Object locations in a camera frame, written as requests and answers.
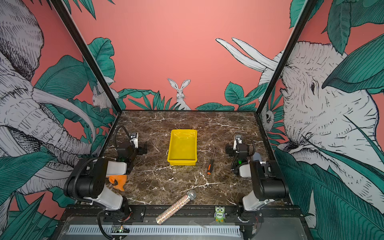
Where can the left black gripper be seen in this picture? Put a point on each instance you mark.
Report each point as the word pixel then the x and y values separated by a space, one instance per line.
pixel 138 149

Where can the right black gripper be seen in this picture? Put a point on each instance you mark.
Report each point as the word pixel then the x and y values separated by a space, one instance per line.
pixel 233 150

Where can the orange black handled screwdriver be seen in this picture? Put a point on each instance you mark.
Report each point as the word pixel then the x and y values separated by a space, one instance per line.
pixel 211 164

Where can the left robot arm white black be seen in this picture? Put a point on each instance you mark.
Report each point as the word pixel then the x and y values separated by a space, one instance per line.
pixel 87 181

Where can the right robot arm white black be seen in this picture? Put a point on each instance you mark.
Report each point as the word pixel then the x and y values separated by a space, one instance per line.
pixel 268 185

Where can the yellow plastic bin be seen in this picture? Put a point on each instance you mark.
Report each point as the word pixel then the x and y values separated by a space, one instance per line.
pixel 183 148

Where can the orange shark plush toy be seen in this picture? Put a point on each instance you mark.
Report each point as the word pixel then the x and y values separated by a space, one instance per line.
pixel 118 181

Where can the glitter toy microphone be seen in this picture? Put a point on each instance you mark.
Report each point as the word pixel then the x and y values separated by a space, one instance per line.
pixel 191 195

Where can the green owl figurine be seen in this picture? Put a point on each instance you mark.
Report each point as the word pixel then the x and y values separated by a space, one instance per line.
pixel 220 214

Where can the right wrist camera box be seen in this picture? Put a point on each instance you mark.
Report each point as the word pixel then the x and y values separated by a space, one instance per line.
pixel 237 140

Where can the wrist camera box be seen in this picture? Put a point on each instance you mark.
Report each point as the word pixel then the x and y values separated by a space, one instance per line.
pixel 134 139
pixel 237 140

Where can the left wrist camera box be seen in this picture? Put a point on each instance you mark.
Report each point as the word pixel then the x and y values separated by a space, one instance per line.
pixel 134 139

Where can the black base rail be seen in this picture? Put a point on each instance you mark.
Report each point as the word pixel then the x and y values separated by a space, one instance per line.
pixel 234 214

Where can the white slotted cable duct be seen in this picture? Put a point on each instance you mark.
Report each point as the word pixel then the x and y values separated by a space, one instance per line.
pixel 154 230

